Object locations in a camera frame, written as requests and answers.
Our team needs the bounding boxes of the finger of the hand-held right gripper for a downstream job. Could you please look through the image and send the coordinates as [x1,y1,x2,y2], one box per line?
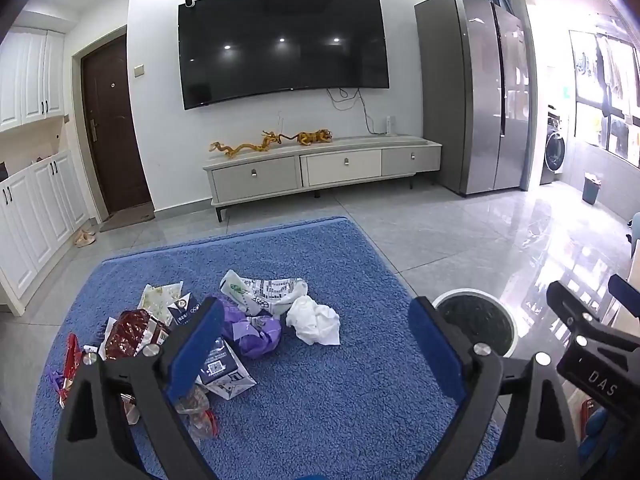
[546,281,608,343]
[607,275,640,318]

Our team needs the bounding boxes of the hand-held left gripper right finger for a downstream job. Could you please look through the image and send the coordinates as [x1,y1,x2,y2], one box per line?
[409,296,581,480]

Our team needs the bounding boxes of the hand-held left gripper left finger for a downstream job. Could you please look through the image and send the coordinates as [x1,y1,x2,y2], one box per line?
[52,296,226,480]

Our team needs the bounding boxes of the dark blue milk carton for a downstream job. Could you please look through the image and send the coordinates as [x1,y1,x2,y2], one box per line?
[167,294,258,401]

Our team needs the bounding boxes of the white rimmed trash bin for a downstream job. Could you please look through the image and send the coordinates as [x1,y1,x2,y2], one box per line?
[431,288,518,358]

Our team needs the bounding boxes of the clear plastic wrapper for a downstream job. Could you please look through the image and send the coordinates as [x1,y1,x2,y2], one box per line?
[177,385,221,438]

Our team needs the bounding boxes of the purple wrapper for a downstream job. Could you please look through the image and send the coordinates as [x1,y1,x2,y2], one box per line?
[215,294,283,359]

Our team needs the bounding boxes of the yellow white snack packet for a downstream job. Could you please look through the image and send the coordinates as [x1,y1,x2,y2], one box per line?
[137,282,185,321]

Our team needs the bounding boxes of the red brown snack packet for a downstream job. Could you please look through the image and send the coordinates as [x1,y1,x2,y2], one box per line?
[104,308,172,361]

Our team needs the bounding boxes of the red white wrapper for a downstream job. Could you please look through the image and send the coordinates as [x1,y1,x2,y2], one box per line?
[122,394,142,426]

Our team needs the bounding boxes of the white green printed plastic bag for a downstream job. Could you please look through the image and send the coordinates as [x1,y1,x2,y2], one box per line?
[220,269,309,317]

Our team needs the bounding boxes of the white tissue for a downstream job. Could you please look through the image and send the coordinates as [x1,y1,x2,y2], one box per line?
[286,295,342,347]

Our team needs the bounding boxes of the light blue chair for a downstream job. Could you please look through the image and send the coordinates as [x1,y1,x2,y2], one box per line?
[626,211,640,256]

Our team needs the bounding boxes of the small grey bin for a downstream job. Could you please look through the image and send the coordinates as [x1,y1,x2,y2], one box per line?
[582,172,606,206]

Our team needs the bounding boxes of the blue fluffy blanket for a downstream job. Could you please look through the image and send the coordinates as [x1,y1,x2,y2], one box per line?
[30,216,501,480]

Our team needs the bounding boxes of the brown doormat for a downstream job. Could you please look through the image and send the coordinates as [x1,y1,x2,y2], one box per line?
[99,202,156,233]

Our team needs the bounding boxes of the washing machine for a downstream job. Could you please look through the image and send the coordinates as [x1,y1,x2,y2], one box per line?
[540,105,571,186]

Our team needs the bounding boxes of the balcony window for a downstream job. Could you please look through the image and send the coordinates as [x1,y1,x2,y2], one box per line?
[569,30,640,170]

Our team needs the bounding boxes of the white lower cabinets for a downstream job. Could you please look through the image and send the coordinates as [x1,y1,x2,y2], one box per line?
[0,150,91,317]

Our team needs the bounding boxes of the white cabinets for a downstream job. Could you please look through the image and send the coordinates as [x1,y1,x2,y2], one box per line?
[0,150,91,317]
[0,27,66,133]

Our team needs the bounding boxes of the golden dragon figurine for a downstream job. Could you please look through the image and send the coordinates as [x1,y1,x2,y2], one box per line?
[209,130,301,159]

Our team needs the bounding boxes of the grey television stand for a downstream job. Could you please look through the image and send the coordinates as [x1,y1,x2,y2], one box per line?
[202,136,443,222]

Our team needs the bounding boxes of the hanging clothes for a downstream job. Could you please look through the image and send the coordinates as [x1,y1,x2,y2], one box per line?
[592,35,640,121]

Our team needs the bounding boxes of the silver refrigerator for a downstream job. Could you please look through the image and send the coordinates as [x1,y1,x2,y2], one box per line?
[414,0,532,197]

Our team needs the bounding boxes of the dark brown door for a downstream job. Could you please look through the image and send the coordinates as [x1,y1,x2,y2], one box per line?
[80,37,153,221]

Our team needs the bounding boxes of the white upper cabinets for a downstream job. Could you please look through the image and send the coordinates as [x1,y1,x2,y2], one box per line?
[0,27,66,133]

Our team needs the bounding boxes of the television cables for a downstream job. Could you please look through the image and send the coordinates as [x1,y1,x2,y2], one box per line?
[327,86,381,136]

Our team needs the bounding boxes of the black wall television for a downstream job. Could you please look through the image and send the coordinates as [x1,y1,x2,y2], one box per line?
[177,0,391,111]

